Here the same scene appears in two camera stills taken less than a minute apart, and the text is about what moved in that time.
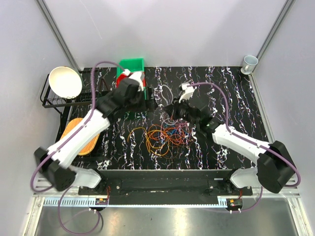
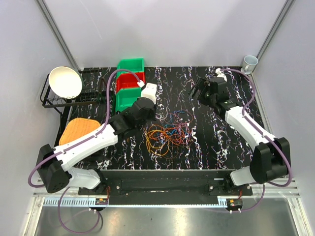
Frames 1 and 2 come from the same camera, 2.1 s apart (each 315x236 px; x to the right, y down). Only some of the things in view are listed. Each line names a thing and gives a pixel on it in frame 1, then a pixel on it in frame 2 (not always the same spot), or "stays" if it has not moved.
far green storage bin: (133, 65) stays
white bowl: (65, 82) stays
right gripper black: (173, 109) to (202, 85)
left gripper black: (151, 105) to (153, 110)
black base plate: (165, 186) stays
